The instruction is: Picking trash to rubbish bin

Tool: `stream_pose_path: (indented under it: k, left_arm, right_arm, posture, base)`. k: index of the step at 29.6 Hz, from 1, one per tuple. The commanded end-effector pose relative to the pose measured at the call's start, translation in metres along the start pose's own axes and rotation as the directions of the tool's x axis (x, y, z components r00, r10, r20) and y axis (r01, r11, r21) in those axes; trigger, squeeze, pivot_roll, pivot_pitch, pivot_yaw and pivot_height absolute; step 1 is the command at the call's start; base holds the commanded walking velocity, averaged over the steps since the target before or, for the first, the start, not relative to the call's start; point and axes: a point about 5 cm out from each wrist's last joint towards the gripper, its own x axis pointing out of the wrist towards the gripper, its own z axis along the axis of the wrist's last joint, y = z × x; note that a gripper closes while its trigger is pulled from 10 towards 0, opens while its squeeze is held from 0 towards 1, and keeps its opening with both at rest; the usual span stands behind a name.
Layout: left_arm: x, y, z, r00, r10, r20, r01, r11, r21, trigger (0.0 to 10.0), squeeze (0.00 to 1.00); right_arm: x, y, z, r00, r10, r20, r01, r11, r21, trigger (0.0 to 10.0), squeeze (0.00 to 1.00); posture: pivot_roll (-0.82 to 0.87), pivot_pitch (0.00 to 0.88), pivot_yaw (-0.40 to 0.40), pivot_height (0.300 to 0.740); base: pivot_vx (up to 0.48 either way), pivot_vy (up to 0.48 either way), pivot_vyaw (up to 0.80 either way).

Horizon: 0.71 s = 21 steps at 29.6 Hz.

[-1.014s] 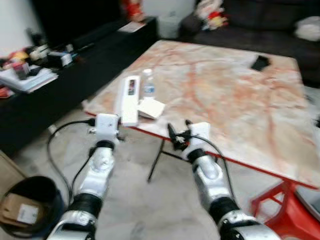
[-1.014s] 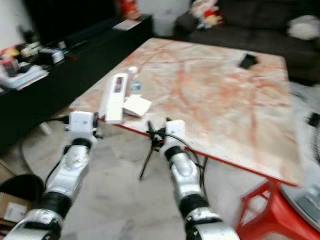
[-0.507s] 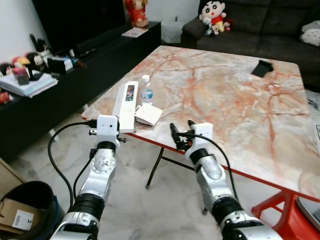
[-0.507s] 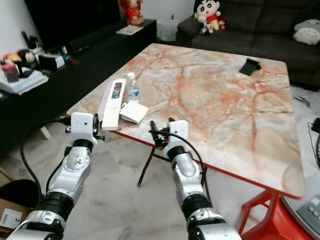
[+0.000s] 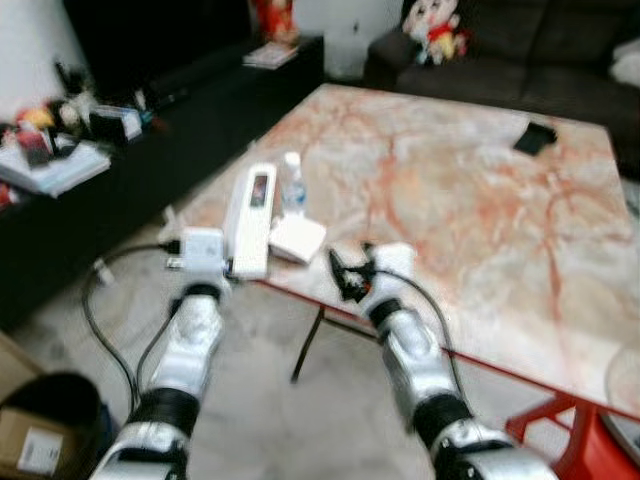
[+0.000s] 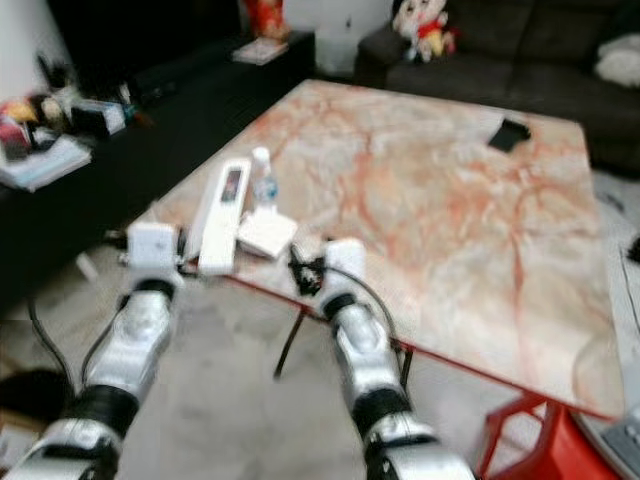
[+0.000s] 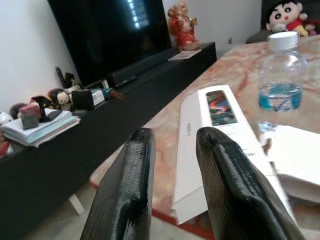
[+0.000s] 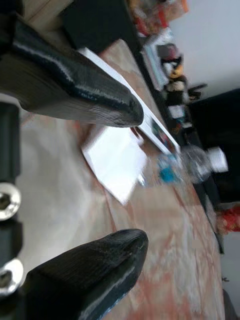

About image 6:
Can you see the long white box with window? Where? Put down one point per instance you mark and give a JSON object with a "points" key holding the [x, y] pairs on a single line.
{"points": [[222, 220]]}

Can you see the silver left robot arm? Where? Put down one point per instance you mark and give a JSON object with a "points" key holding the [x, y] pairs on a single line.
{"points": [[135, 345]]}

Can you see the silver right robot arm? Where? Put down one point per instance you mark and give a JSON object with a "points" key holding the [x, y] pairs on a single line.
{"points": [[370, 360]]}

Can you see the black rubbish bin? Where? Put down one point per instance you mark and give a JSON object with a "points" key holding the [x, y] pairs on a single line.
{"points": [[50, 385]]}

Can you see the small white square box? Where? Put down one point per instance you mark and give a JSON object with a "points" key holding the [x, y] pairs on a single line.
{"points": [[268, 235]]}

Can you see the thin black table leg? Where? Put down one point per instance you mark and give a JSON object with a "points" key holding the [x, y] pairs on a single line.
{"points": [[292, 342]]}

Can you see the clear plastic water bottle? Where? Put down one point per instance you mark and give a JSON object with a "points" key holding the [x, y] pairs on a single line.
{"points": [[264, 180]]}

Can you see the long black low cabinet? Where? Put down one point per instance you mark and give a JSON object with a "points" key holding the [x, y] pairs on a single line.
{"points": [[140, 180]]}

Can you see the flat pale book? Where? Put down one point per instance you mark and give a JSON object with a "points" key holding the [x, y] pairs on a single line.
{"points": [[260, 51]]}

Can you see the black wallet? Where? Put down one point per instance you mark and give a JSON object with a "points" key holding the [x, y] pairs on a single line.
{"points": [[509, 135]]}

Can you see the red figurine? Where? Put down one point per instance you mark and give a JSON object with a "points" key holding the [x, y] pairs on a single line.
{"points": [[265, 18]]}

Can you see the cartoon plush doll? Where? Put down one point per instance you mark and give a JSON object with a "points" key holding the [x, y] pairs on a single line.
{"points": [[423, 28]]}

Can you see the small black white box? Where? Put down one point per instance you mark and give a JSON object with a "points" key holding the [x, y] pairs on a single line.
{"points": [[98, 117]]}

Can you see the stack of white papers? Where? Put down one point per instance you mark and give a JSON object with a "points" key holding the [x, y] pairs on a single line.
{"points": [[45, 165]]}

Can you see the dark grey sofa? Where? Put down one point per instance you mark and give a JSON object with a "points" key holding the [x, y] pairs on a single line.
{"points": [[530, 70]]}

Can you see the grey flat device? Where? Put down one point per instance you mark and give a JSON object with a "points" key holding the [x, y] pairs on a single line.
{"points": [[618, 445]]}

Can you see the white fluffy pillow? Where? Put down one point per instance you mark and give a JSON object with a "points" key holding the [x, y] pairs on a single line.
{"points": [[620, 60]]}

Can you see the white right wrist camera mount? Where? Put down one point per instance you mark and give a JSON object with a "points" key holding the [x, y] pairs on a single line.
{"points": [[345, 262]]}

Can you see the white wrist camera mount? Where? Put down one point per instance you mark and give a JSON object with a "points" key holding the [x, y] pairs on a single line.
{"points": [[153, 245], [345, 262]]}

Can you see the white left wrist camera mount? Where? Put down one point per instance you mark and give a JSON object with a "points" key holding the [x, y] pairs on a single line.
{"points": [[153, 245]]}

